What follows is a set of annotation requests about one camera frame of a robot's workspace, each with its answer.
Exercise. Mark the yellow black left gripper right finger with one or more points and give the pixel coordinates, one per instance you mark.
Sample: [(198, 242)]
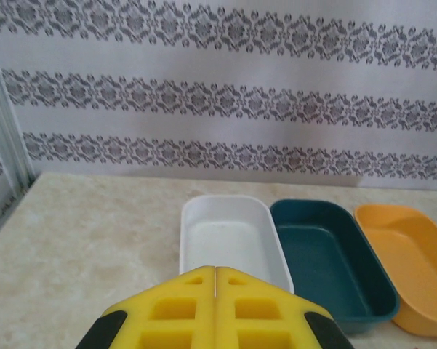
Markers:
[(254, 320)]

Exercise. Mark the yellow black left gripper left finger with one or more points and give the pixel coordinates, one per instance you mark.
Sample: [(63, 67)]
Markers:
[(181, 320)]

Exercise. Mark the white plastic tray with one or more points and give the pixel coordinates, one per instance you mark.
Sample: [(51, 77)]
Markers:
[(225, 236)]

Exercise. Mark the teal plastic tray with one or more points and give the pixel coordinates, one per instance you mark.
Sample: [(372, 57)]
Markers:
[(323, 261)]

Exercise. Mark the orange plastic tray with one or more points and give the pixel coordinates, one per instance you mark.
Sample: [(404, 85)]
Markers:
[(414, 261)]

